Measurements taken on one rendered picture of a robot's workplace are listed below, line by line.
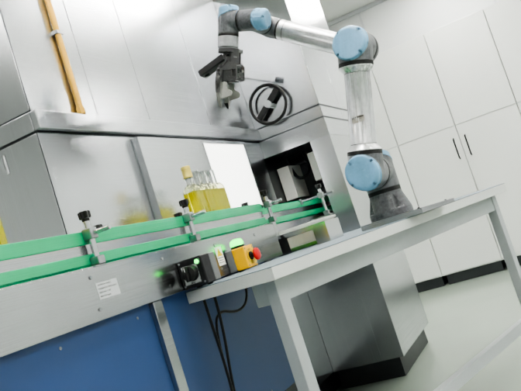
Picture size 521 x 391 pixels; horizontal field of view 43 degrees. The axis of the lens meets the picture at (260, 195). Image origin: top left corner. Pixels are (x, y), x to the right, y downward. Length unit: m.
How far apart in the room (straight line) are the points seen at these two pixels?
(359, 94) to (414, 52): 3.90
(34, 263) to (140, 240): 0.39
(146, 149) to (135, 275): 0.84
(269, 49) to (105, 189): 1.53
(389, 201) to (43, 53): 1.23
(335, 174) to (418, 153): 2.75
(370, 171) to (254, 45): 1.53
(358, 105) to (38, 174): 1.02
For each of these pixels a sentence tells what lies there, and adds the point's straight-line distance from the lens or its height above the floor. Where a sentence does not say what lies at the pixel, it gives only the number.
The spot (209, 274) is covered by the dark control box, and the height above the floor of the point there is 0.78.
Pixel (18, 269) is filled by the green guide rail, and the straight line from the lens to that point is 1.43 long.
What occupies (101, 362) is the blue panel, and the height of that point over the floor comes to 0.67.
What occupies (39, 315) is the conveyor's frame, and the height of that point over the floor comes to 0.81.
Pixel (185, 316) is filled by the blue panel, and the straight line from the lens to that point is 1.86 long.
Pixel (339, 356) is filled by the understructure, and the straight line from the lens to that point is 3.44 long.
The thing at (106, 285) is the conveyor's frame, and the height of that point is 0.83.
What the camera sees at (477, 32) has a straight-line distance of 6.02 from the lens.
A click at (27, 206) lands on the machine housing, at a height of 1.13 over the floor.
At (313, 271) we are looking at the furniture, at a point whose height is 0.69.
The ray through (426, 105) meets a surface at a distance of 6.00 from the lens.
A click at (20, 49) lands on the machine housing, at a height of 1.60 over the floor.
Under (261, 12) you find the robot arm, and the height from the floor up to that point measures 1.58.
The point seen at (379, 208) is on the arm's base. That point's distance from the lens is 2.28.
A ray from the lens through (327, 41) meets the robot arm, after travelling 2.39.
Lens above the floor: 0.79
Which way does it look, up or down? 5 degrees up
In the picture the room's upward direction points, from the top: 18 degrees counter-clockwise
